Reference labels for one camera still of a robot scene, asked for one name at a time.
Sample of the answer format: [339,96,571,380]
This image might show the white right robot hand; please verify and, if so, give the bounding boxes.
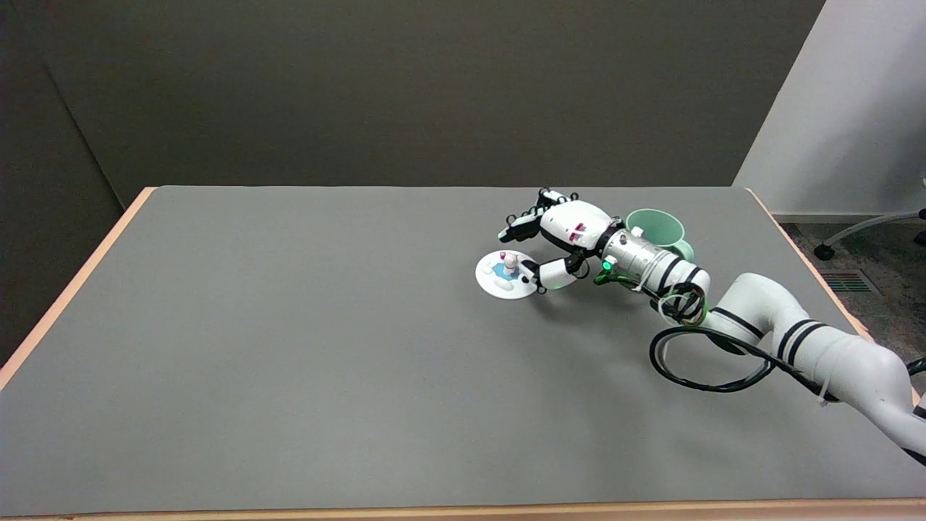
[497,188,624,295]

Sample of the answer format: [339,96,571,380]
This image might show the floor vent grille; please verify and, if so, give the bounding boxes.
[819,269,883,296]

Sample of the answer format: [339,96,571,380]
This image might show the white cup lid with figurine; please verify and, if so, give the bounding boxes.
[475,250,540,300]

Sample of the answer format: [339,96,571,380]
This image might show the green robot cable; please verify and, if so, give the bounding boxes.
[593,271,708,328]

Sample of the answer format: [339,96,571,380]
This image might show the office chair base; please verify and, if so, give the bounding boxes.
[814,208,926,261]

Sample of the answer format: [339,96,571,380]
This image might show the green mug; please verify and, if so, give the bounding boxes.
[625,208,696,264]

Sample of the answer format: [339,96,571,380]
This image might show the gray table mat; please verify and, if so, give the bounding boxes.
[0,185,926,517]

